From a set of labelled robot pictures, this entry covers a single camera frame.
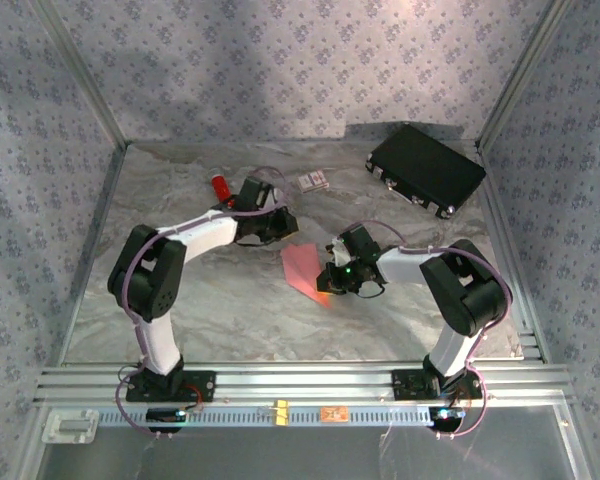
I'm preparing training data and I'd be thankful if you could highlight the pink paper sheet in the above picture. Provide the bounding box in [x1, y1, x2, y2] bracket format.
[279, 243, 337, 308]

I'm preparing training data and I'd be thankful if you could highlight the small playing card box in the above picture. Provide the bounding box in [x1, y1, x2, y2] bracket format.
[295, 169, 330, 194]

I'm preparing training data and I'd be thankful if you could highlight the red glitter tube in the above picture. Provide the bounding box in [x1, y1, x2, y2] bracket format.
[209, 173, 237, 207]

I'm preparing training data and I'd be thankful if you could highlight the black hard case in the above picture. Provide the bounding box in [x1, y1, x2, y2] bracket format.
[364, 123, 487, 220]

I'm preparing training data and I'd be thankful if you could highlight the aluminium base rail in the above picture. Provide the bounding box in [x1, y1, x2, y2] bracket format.
[34, 362, 574, 409]

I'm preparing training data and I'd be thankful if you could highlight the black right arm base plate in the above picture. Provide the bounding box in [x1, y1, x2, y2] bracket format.
[392, 368, 484, 401]

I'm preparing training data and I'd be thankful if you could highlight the aluminium table side rail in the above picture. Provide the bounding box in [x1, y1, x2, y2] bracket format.
[54, 143, 129, 366]
[477, 142, 549, 364]

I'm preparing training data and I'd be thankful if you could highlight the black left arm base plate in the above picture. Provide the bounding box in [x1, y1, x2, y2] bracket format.
[124, 369, 217, 404]

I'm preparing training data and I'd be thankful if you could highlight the grey slotted cable duct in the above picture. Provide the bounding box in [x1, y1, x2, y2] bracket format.
[97, 405, 431, 426]

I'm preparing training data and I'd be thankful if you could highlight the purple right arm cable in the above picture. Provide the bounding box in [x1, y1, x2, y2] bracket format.
[339, 219, 514, 441]

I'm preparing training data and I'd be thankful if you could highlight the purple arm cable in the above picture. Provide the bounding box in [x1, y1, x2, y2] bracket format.
[339, 219, 514, 441]
[115, 167, 289, 441]

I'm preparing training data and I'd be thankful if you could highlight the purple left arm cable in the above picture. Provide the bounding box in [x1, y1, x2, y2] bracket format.
[115, 167, 289, 441]

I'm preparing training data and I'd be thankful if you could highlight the aluminium frame post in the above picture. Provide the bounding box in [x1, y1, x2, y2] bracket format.
[474, 0, 576, 150]
[29, 0, 131, 149]

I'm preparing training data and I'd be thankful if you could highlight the white plastic bracket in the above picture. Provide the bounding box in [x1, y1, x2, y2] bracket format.
[42, 408, 100, 445]

